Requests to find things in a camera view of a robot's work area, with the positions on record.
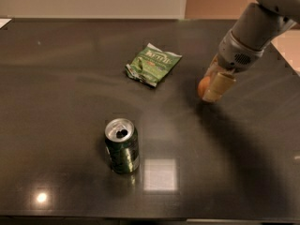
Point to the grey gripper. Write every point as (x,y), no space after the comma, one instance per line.
(238,55)

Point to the orange fruit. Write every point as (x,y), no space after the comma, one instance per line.
(203,85)

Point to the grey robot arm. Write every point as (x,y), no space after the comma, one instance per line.
(269,18)

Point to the green jalapeno chip bag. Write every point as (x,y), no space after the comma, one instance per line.
(151,65)

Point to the green soda can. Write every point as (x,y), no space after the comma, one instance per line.
(121,138)

